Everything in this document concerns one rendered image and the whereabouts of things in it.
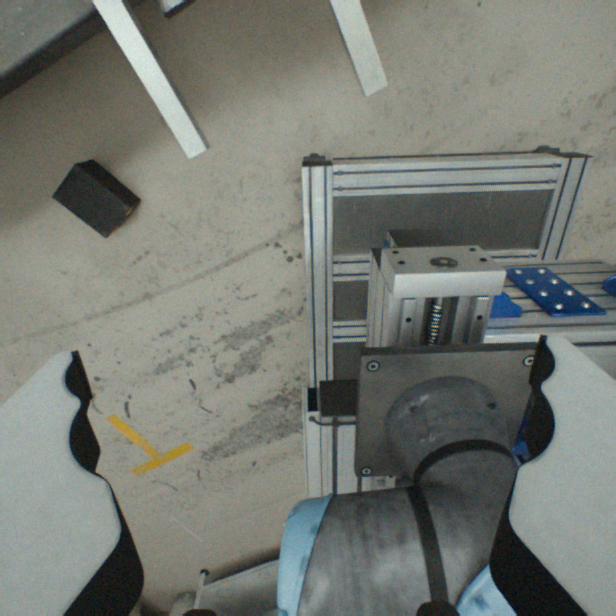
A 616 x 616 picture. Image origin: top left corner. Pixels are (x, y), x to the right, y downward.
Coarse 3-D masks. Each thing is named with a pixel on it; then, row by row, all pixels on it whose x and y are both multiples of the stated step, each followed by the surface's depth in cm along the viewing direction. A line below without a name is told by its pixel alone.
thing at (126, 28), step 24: (96, 0) 47; (120, 0) 47; (120, 24) 48; (144, 48) 49; (144, 72) 50; (168, 72) 53; (168, 96) 52; (168, 120) 53; (192, 120) 54; (192, 144) 54
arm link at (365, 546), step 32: (320, 512) 38; (352, 512) 37; (384, 512) 37; (288, 544) 36; (320, 544) 35; (352, 544) 35; (384, 544) 35; (416, 544) 34; (288, 576) 34; (320, 576) 34; (352, 576) 34; (384, 576) 34; (416, 576) 33; (288, 608) 34; (320, 608) 33; (352, 608) 32; (384, 608) 32; (416, 608) 33
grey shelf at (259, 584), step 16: (240, 576) 238; (256, 576) 238; (272, 576) 238; (208, 592) 246; (224, 592) 246; (240, 592) 246; (256, 592) 247; (272, 592) 247; (208, 608) 248; (224, 608) 256; (240, 608) 256; (256, 608) 256; (272, 608) 257
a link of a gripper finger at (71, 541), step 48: (48, 384) 9; (0, 432) 8; (48, 432) 8; (0, 480) 7; (48, 480) 7; (96, 480) 7; (0, 528) 6; (48, 528) 6; (96, 528) 6; (0, 576) 6; (48, 576) 6; (96, 576) 6
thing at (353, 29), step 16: (336, 0) 45; (352, 0) 45; (336, 16) 46; (352, 16) 46; (352, 32) 46; (368, 32) 46; (352, 48) 47; (368, 48) 47; (352, 64) 49; (368, 64) 48; (368, 80) 49; (384, 80) 49
